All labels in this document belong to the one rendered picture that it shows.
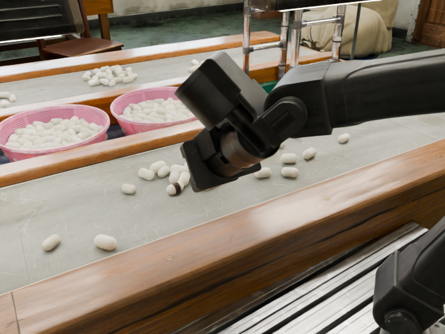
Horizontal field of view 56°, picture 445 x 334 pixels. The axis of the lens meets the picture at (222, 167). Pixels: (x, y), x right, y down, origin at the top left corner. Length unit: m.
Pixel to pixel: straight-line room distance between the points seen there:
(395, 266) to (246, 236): 0.23
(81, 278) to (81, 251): 0.09
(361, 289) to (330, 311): 0.08
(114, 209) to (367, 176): 0.48
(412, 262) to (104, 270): 0.40
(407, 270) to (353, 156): 0.49
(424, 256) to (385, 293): 0.06
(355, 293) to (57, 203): 0.55
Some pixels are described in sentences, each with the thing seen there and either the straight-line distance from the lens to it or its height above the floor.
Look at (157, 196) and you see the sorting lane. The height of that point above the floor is 0.74.
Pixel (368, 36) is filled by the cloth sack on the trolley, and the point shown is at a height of 0.42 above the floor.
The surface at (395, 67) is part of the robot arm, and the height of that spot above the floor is 1.07.
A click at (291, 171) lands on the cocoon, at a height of 0.76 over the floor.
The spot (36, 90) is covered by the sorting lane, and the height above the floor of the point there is 0.74.
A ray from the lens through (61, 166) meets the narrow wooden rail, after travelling 0.92.
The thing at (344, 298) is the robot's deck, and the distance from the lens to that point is 0.72.
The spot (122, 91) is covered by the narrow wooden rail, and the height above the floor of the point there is 0.76.
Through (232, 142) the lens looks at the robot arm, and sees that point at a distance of 0.47.
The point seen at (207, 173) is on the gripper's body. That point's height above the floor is 0.90.
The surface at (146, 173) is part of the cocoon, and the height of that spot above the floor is 0.76.
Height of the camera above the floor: 1.19
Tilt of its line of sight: 30 degrees down
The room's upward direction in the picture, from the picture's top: straight up
